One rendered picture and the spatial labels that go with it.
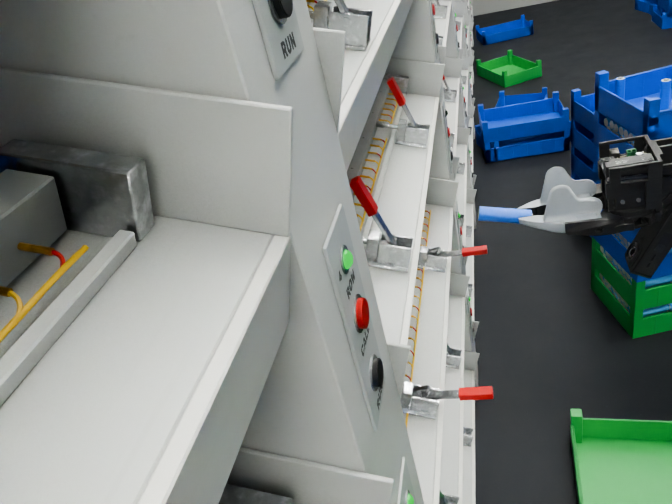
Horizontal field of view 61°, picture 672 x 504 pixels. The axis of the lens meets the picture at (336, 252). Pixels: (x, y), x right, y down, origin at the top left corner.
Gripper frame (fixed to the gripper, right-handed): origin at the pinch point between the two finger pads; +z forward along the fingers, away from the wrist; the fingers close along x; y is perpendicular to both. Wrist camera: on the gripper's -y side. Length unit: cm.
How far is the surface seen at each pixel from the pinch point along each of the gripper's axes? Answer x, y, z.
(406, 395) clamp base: 22.1, -6.3, 14.7
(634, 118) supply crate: -46, -10, -21
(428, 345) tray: 11.6, -9.2, 13.7
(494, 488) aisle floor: -2, -59, 12
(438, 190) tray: -23.1, -6.3, 13.9
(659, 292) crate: -43, -49, -24
